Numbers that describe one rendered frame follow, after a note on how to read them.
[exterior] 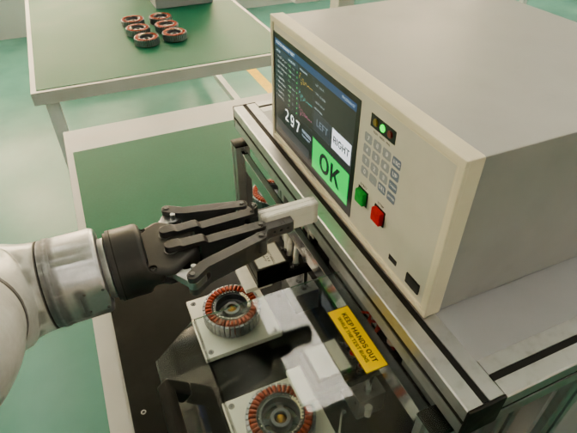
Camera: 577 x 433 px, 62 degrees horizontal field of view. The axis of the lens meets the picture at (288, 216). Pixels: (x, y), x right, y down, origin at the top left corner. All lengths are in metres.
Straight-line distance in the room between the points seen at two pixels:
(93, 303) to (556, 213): 0.49
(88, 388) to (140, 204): 0.82
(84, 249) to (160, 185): 0.92
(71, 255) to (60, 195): 2.34
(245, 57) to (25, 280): 1.82
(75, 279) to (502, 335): 0.44
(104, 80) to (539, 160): 1.81
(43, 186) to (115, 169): 1.47
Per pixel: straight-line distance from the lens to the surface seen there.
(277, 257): 0.88
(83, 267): 0.49
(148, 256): 0.51
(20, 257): 0.51
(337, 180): 0.65
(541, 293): 0.64
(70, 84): 2.11
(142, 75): 2.10
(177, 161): 1.49
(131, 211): 1.32
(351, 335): 0.59
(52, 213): 2.72
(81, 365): 1.99
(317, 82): 0.65
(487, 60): 0.65
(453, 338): 0.55
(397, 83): 0.56
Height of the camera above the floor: 1.54
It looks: 39 degrees down
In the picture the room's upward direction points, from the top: straight up
